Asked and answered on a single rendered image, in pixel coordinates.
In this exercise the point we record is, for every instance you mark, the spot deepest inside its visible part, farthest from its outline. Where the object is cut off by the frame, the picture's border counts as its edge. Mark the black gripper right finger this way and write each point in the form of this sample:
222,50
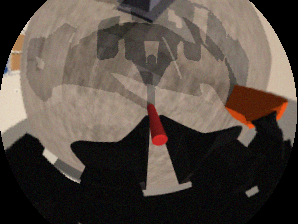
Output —
188,148

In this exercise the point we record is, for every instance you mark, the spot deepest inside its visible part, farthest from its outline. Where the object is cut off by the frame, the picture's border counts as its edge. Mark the red peg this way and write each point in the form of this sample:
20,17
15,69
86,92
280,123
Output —
157,131

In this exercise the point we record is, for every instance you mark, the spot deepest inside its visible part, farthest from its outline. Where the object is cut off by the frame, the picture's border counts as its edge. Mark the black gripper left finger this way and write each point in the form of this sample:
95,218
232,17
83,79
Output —
128,154

